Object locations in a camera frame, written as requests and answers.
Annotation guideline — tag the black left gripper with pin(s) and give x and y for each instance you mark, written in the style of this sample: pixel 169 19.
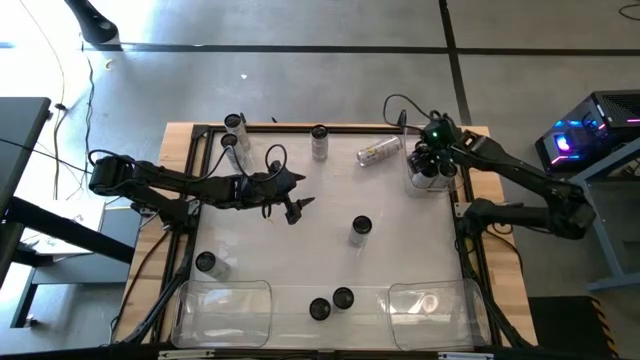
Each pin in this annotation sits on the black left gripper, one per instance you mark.
pixel 265 190

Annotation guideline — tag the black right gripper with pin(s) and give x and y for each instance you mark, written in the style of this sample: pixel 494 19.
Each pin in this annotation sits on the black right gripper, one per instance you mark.
pixel 440 136

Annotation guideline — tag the Celsius Peach Vibe can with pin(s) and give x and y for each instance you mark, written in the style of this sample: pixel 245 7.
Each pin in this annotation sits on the Celsius Peach Vibe can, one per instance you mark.
pixel 424 178
pixel 446 171

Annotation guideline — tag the clear plastic bin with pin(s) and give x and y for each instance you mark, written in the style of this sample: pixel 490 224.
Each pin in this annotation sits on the clear plastic bin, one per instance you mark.
pixel 412 137
pixel 220 315
pixel 450 325

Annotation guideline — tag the Celsius Tropical Vibe can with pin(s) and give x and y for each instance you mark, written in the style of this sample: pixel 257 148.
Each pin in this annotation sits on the Celsius Tropical Vibe can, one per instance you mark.
pixel 232 121
pixel 380 151
pixel 361 225
pixel 319 308

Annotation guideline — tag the Celsius Arctic Vibe can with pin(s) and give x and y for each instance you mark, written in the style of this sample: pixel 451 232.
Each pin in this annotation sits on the Celsius Arctic Vibe can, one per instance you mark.
pixel 229 141
pixel 343 297
pixel 205 261
pixel 319 131

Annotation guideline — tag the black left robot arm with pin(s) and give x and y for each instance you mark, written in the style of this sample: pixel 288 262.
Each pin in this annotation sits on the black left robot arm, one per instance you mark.
pixel 165 177

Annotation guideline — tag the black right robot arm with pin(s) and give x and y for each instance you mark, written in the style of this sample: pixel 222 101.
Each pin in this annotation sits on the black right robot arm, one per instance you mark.
pixel 520 169

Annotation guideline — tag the grey metal stand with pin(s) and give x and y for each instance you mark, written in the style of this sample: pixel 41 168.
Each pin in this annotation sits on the grey metal stand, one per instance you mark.
pixel 602 235

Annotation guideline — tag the computer case with RGB lights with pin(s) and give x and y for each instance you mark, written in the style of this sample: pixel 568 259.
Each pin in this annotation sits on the computer case with RGB lights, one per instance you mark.
pixel 615 107

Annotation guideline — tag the black yellow hazard mat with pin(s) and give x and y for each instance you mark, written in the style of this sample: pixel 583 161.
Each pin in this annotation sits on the black yellow hazard mat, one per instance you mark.
pixel 560 325

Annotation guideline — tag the white paper sheet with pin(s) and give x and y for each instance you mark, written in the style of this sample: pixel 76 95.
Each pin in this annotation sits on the white paper sheet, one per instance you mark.
pixel 75 220

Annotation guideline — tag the black curved stand foot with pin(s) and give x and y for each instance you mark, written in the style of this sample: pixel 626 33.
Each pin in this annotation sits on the black curved stand foot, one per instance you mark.
pixel 92 22

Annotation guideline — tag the black desk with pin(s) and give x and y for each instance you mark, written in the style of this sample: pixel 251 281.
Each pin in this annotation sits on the black desk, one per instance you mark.
pixel 20 125

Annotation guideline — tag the black frame clamp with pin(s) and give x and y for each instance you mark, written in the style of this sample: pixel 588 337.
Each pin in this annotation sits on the black frame clamp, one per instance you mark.
pixel 243 117
pixel 403 118

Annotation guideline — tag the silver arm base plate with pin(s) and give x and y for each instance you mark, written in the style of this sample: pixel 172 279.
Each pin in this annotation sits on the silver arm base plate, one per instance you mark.
pixel 459 207

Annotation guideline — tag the black metal table frame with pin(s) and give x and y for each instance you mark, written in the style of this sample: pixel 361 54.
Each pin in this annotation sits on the black metal table frame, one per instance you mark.
pixel 350 129

